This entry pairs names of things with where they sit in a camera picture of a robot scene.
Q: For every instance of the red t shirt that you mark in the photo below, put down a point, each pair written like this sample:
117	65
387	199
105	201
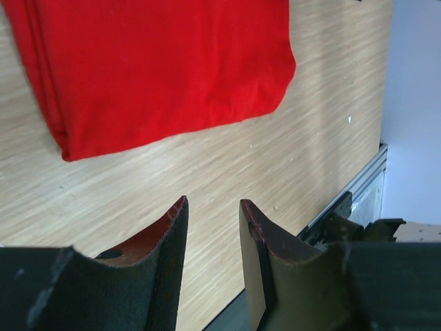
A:
110	76

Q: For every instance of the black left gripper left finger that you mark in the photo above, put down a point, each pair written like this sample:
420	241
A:
133	286

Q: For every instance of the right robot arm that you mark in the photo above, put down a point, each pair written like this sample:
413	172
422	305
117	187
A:
341	229

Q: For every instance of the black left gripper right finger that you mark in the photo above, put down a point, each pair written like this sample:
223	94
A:
346	285

